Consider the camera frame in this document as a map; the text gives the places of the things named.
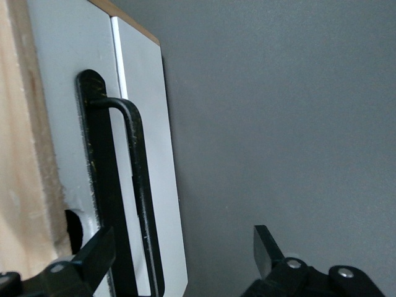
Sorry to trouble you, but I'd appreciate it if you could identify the wooden cabinet with white panel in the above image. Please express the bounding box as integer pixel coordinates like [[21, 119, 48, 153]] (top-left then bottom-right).
[[0, 0, 189, 297]]

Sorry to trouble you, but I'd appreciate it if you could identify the black metal drawer handle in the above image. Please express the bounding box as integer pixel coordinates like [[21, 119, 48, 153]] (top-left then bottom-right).
[[74, 68, 166, 297]]

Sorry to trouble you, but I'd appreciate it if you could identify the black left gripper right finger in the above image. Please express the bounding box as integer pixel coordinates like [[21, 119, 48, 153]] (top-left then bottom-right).
[[241, 225, 386, 297]]

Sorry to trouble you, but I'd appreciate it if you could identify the wooden drawer with white front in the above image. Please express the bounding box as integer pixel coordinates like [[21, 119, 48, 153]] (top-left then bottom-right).
[[26, 0, 140, 297]]

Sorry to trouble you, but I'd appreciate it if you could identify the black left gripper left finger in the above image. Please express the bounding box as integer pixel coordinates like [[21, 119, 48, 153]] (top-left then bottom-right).
[[0, 226, 116, 297]]

